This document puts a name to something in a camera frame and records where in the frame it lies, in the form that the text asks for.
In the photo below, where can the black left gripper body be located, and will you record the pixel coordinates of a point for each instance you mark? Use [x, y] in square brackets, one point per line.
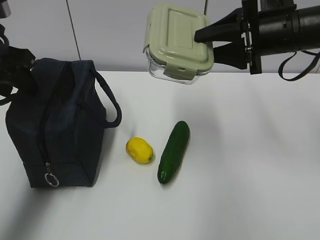
[15, 68]

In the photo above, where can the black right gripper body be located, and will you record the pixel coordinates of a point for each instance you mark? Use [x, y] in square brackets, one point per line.
[250, 20]

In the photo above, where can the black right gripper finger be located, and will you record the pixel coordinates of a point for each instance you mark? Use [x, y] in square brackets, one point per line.
[232, 54]
[228, 29]

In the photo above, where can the green lidded glass container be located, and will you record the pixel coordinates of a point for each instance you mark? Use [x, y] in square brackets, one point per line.
[169, 44]

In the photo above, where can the dark navy lunch bag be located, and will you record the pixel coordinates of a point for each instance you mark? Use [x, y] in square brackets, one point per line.
[58, 132]

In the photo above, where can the green cucumber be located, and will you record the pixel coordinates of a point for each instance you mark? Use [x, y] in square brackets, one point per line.
[173, 153]

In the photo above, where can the yellow lemon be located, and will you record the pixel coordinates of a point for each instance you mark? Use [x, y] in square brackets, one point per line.
[139, 150]

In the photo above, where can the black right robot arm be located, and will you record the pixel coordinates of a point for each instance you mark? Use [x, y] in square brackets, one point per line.
[262, 28]

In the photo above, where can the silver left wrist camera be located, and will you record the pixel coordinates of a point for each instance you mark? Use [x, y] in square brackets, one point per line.
[5, 10]

